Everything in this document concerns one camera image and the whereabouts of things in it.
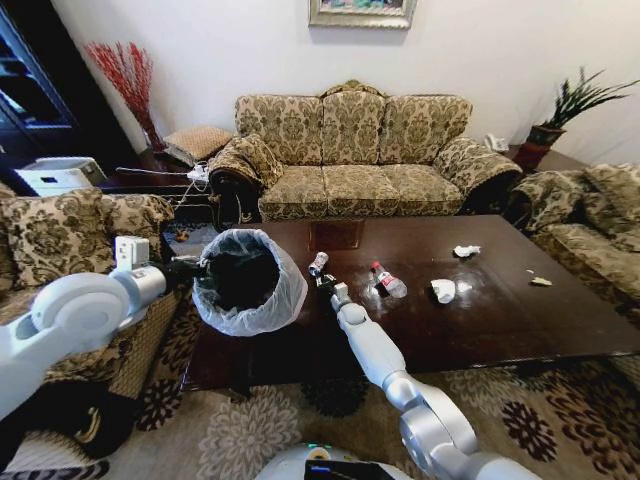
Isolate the black bin with white liner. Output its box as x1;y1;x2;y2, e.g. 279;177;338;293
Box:
191;228;309;338

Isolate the clear plastic bottle red label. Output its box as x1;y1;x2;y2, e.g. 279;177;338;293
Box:
369;260;409;300

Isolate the patterned three-seat sofa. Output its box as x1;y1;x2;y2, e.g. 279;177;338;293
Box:
206;79;524;232

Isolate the patterned armchair with wicker side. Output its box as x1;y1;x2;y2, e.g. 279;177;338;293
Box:
0;182;177;401

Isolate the white crumpled tissue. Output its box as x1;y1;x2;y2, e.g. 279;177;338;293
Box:
430;278;458;305

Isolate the patterned sofa pillow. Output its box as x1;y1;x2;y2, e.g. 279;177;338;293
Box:
233;132;286;190

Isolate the woven beige cushion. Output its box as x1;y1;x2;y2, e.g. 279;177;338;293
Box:
162;125;236;165

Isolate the large patterned armchair pillow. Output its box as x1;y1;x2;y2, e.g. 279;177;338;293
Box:
0;188;115;290

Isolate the white box appliance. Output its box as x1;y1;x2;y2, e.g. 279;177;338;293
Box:
13;156;109;198

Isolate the floral patterned rug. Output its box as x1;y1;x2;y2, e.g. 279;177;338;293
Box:
0;219;640;480

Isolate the red branch decoration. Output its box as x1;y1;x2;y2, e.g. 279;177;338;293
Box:
83;40;167;152

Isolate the dark wooden cabinet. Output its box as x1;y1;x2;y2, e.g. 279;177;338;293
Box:
0;0;139;197

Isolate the dark wooden side table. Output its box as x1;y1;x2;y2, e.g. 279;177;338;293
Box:
505;141;589;175

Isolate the silver framed picture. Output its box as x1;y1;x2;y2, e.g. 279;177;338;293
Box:
307;0;419;31

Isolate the green potted plant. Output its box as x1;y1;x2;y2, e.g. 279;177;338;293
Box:
526;66;640;147

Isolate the patterned square pillow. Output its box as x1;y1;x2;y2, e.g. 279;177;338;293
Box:
581;163;640;237

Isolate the white power cable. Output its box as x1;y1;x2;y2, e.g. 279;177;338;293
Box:
172;174;207;209

